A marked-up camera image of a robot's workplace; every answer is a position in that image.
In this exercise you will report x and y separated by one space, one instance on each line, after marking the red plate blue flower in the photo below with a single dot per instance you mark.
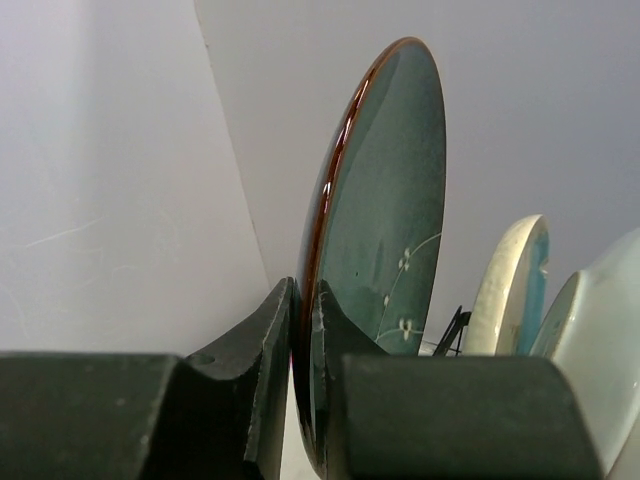
591 333

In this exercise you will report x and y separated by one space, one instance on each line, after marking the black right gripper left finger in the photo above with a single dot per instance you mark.
218 413

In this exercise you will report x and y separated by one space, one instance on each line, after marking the cream plate blue top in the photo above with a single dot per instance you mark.
508 310

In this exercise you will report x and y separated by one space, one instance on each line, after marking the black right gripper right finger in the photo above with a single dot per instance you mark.
385 416

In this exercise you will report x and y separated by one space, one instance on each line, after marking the black wire dish rack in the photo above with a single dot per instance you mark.
450 343

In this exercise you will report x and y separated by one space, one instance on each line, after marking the dark teal round plate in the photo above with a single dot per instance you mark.
373 230

